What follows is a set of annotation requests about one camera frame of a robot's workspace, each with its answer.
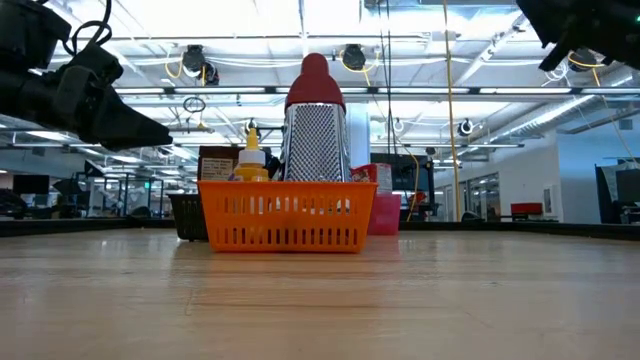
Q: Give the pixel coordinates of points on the black monitor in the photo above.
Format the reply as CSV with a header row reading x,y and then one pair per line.
x,y
31,184

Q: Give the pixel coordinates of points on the black metal table frame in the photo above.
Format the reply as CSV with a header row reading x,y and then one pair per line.
x,y
75,226

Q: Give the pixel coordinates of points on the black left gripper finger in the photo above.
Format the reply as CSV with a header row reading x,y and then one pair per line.
x,y
135,130

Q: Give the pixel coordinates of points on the pink plastic tray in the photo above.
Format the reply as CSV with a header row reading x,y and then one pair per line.
x,y
387,215

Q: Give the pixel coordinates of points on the red cereal box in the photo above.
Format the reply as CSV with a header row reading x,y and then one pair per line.
x,y
372,175

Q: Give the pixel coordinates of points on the red background box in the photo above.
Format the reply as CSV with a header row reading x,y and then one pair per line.
x,y
526,208

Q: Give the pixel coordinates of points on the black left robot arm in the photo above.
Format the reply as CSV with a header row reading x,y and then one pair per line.
x,y
30,30

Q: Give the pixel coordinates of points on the yellow squeeze bottle white cap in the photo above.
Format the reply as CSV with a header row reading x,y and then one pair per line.
x,y
251,160

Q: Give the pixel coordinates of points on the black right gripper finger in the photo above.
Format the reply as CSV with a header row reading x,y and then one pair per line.
x,y
552,59

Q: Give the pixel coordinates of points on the black slotted plastic basket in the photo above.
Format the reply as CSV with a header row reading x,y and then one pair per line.
x,y
187,217

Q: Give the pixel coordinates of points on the orange slotted plastic basket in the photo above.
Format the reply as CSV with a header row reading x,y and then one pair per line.
x,y
285,220

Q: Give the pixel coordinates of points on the brown paper packet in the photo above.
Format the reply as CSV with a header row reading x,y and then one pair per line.
x,y
215,165

